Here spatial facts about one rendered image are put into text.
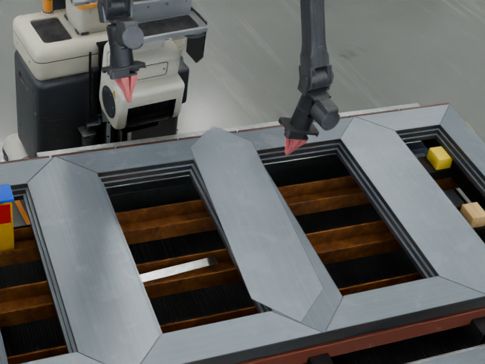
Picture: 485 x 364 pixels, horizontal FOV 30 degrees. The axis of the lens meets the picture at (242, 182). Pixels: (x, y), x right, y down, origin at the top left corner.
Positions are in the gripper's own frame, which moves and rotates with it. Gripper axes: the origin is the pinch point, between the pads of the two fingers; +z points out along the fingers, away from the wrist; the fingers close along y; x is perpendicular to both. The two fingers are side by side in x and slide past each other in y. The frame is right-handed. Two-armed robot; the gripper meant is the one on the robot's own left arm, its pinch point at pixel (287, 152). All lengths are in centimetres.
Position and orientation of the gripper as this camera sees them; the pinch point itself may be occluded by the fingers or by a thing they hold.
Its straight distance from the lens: 251.6
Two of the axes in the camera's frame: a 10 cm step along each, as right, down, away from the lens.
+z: -3.4, 7.8, 5.3
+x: -3.6, -6.2, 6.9
